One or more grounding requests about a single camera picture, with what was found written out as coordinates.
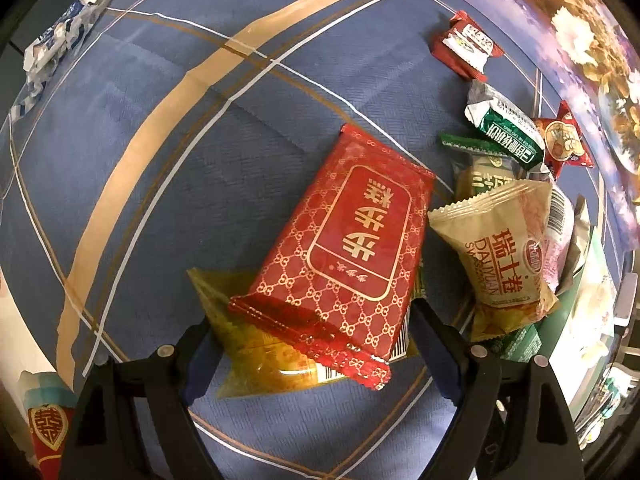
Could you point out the red white snack packet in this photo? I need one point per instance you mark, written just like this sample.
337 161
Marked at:
467 42

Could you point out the pink snack packet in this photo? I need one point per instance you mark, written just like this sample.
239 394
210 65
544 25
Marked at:
557 240

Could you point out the beige snack packet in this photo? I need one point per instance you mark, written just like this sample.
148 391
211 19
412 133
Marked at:
500 260

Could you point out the blue white snack packet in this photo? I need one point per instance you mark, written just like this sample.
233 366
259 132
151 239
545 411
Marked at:
55 35

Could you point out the small red snack packet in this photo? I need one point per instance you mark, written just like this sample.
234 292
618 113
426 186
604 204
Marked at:
562 142

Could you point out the large red patterned snack packet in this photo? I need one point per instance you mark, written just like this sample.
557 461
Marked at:
350 240

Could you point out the dark green snack packet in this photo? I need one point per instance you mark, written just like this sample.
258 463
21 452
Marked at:
520 345

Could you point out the yellow transparent snack packet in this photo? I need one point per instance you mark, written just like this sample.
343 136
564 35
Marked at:
260 355

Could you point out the white green snack packet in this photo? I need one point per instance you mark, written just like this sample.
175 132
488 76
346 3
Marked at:
505 130

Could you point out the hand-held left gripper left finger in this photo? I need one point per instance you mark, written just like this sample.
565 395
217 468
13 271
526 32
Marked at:
200 360

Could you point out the white flat device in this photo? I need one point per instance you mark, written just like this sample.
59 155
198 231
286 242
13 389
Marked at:
627 302

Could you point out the pile of colourful printed packets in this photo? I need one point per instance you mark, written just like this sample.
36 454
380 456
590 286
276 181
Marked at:
605 395

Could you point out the light green snack packet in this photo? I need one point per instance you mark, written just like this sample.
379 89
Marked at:
595 290

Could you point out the floral painting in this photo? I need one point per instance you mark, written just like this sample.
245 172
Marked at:
575 20

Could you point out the red gold snack packet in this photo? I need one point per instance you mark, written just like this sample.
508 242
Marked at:
47 425

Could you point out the olive green snack packet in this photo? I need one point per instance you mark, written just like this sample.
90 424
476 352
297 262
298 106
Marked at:
480 170

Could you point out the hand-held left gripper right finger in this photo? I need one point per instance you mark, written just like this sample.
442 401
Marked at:
445 360

